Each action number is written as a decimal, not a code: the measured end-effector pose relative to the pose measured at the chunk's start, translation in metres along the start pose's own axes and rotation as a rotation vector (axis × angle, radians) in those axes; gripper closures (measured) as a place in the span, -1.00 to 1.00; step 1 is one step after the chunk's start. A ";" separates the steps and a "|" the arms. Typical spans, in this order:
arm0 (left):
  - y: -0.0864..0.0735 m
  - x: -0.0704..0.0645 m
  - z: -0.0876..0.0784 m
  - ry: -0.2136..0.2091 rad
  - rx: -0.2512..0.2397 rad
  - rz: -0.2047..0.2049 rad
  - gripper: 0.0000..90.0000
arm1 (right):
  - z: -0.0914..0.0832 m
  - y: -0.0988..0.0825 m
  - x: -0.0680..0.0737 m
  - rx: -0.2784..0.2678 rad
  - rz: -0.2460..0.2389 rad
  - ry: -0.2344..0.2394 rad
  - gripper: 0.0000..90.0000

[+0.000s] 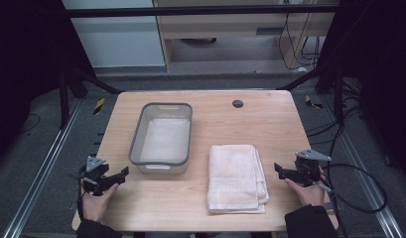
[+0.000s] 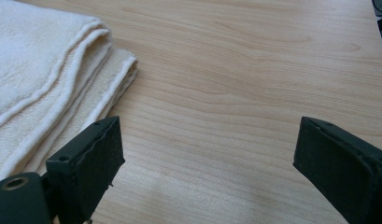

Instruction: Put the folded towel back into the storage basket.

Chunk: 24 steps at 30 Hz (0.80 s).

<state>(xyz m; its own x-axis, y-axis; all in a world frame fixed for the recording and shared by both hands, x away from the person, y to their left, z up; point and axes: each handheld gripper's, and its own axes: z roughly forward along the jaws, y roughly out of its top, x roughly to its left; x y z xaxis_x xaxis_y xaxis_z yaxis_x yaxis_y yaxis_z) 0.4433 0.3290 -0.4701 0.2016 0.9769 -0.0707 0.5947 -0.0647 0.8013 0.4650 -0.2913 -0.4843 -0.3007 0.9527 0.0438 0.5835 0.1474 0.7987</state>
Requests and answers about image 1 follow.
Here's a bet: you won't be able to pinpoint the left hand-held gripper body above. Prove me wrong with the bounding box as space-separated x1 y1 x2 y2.
78 155 111 197

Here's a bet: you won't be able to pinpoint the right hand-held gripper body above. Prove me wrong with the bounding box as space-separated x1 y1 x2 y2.
294 149 333 187

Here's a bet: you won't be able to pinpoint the pale pink towel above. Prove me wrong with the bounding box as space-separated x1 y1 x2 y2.
206 144 270 215

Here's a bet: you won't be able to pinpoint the white basin with grey rim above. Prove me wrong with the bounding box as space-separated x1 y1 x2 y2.
128 101 194 176

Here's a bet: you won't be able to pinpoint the person's right hand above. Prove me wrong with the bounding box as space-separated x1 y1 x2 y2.
284 166 327 207

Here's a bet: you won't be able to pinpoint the person's left hand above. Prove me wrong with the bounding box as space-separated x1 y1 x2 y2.
81 182 120 223

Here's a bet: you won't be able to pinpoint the yellow black striped tape marker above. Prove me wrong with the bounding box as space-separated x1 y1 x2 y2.
305 94 325 110
92 97 106 116

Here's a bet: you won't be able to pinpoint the black metal stand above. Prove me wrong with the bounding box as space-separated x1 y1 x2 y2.
57 64 126 131
276 58 346 127

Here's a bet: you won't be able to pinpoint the white cabinet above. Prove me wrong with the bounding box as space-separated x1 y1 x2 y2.
62 0 167 69

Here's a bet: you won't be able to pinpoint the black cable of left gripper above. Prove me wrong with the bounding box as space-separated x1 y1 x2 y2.
76 167 87 220

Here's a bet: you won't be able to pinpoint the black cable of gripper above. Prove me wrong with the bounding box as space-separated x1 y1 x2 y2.
76 167 87 220
318 163 389 238

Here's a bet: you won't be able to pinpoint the black floor cables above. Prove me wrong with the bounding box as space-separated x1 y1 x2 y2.
305 78 368 147

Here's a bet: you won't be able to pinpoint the aluminium floor rail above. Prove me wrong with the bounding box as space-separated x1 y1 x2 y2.
323 94 405 238
3 98 83 238

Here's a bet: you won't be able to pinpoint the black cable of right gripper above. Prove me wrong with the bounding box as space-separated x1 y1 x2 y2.
318 163 389 238

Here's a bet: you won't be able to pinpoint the thin black floor cable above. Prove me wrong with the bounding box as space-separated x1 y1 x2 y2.
21 113 42 134

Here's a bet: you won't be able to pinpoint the black hanging desk cables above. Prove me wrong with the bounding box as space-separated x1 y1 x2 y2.
277 3 322 71

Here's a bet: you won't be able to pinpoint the black horizontal frame bar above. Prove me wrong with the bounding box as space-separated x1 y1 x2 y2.
65 4 339 19

